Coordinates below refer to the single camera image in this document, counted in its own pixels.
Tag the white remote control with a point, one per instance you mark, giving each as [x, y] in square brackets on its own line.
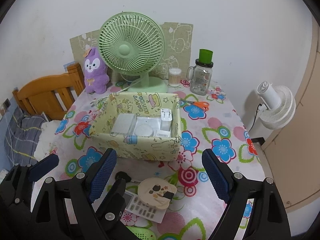
[140, 210]

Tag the white power adapter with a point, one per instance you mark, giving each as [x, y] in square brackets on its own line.
[166, 123]

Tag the white square box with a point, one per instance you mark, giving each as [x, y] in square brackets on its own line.
[123, 123]

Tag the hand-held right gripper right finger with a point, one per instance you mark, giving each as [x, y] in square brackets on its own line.
[216, 175]

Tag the yellow printed fabric storage box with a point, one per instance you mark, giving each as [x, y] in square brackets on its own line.
[140, 150]

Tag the small white box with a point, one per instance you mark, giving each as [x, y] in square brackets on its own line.
[162, 134]

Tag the white round case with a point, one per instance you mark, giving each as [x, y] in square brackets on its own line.
[145, 131]

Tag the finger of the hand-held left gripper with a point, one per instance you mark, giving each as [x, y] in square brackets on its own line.
[113, 200]
[43, 166]

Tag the glass mug jar green lid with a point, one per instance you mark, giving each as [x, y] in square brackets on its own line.
[200, 80]

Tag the wall socket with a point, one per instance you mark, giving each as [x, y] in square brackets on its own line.
[6, 104]

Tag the grey plaid blanket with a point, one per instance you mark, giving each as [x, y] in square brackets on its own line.
[22, 130]

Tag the green perforated round case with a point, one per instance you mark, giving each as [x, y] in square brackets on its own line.
[142, 233]

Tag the white standing fan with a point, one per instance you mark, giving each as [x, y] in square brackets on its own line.
[271, 97]

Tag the cotton swab jar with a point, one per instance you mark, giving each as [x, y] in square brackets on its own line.
[175, 78]

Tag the beige printed cloth board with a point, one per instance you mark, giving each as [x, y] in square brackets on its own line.
[177, 55]

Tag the floral tablecloth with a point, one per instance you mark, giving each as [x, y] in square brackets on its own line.
[212, 130]

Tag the beige round compact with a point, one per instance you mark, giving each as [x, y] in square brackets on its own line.
[150, 192]

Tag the beige door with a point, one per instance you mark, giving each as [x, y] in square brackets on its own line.
[300, 142]

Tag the small black object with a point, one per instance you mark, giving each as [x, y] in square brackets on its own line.
[123, 176]

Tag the purple plush toy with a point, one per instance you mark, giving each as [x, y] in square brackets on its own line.
[96, 80]

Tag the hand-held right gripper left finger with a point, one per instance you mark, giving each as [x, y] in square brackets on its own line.
[105, 172]

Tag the green desk fan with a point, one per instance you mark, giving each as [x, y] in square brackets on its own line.
[125, 51]

